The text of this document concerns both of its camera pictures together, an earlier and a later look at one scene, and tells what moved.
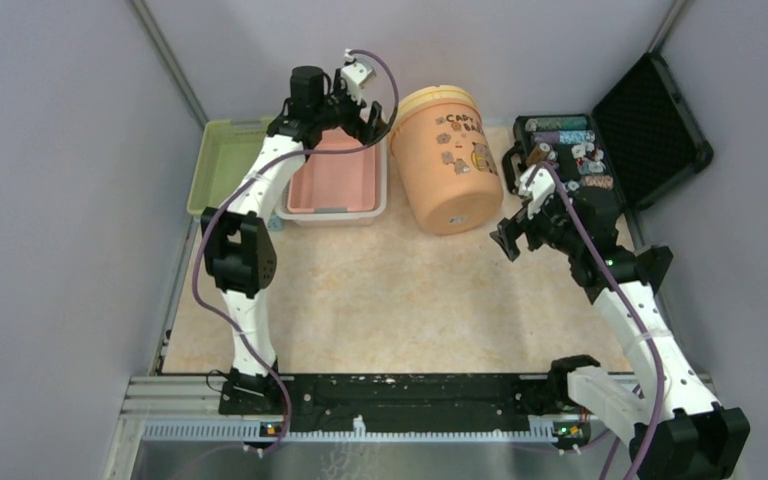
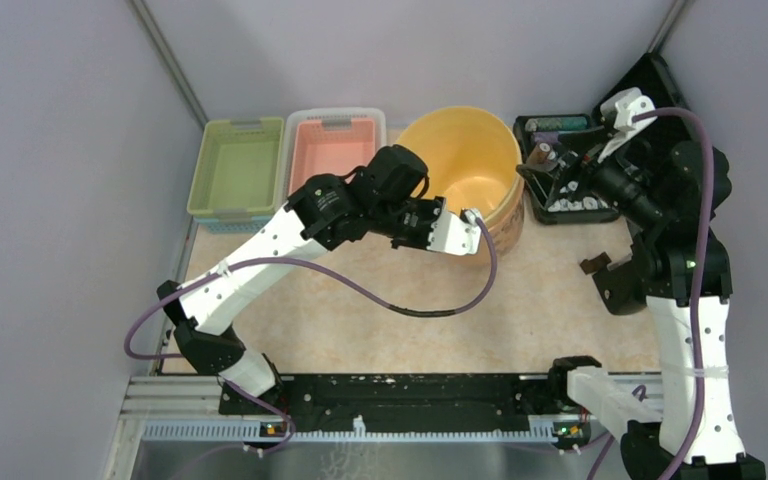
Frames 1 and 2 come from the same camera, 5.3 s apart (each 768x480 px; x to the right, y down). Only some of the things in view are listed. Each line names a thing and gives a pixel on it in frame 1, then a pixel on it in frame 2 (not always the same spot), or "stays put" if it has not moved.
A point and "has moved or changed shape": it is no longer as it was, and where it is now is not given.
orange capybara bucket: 446,160 has moved or changed shape
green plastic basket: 226,149 stays put
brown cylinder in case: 539,154 stays put
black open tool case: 640,141 stays put
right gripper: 508,230 to 573,162
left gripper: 369,131 to 430,206
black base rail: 462,400 stays put
